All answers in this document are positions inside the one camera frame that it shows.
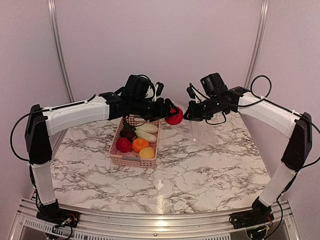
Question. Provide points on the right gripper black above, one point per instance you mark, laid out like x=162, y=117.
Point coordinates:
x=193, y=114

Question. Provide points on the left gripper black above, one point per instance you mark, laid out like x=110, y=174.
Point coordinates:
x=160, y=114

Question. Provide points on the red pepper front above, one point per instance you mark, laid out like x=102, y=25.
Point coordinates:
x=175, y=119

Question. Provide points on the red pepper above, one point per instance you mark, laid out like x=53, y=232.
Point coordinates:
x=175, y=119
x=123, y=145

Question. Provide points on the clear zip top bag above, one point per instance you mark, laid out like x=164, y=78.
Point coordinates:
x=201, y=133

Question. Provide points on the dark purple pepper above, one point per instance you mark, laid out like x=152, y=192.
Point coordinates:
x=128, y=133

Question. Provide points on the yellow pepper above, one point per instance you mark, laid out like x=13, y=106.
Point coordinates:
x=147, y=153

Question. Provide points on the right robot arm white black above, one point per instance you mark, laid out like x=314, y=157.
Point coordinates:
x=294, y=126

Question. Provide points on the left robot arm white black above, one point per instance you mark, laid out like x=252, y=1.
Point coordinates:
x=45, y=122

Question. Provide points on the white cabbage upper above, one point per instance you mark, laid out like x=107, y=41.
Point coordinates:
x=148, y=128

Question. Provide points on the white cabbage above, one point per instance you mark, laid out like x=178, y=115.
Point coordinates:
x=148, y=128
x=146, y=136

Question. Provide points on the white cabbage lower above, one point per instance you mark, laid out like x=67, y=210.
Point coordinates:
x=146, y=136

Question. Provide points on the orange pepper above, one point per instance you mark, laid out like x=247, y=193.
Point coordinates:
x=139, y=144

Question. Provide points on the pink plastic basket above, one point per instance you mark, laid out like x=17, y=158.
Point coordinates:
x=132, y=159

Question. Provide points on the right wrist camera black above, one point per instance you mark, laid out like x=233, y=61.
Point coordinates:
x=213, y=85

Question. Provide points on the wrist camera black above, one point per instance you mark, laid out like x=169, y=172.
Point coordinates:
x=141, y=87
x=213, y=85

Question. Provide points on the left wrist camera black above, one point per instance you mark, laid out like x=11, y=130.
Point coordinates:
x=141, y=87

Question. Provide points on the right aluminium corner post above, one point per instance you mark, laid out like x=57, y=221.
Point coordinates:
x=261, y=28

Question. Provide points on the aluminium corner post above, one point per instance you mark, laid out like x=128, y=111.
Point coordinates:
x=59, y=50
x=261, y=28

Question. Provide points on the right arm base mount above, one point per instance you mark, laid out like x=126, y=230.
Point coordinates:
x=259, y=214

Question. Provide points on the aluminium front rail frame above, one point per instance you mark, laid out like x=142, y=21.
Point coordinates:
x=108, y=225

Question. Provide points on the left aluminium corner post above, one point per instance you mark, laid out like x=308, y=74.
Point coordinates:
x=59, y=50

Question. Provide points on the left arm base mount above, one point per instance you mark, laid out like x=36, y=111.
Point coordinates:
x=54, y=214

